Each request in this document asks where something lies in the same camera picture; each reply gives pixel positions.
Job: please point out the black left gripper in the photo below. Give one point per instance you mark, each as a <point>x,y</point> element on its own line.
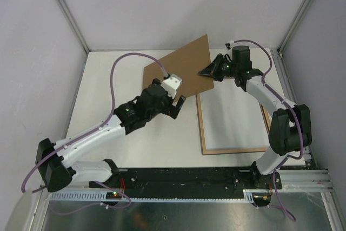
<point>171,110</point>

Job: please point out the grey slotted cable duct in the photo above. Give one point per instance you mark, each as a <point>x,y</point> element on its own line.
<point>102,195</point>

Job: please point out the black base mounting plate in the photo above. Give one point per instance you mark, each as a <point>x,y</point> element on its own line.
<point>194,182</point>

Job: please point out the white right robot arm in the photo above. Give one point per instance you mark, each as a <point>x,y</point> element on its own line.
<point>290,129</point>

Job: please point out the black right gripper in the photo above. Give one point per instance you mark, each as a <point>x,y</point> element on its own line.
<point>212,70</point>

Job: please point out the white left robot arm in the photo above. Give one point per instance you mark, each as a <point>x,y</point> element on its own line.
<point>58,162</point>

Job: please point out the blue wooden picture frame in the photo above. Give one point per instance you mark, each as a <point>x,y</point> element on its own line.
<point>202,133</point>

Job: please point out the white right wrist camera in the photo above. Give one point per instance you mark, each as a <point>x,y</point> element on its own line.
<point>230,45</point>

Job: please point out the brown cardboard backing board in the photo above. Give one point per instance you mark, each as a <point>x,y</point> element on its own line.
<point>186,62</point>

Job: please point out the printed interior photo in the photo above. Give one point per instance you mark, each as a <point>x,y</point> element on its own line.
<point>232,122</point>

